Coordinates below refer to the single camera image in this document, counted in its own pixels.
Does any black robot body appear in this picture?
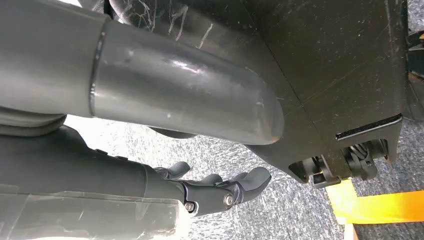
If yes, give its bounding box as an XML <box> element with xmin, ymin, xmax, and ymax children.
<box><xmin>79</xmin><ymin>0</ymin><xmax>410</xmax><ymax>190</ymax></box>

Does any yellow floor tape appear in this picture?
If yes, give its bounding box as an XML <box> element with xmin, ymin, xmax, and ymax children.
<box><xmin>325</xmin><ymin>179</ymin><xmax>424</xmax><ymax>240</ymax></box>

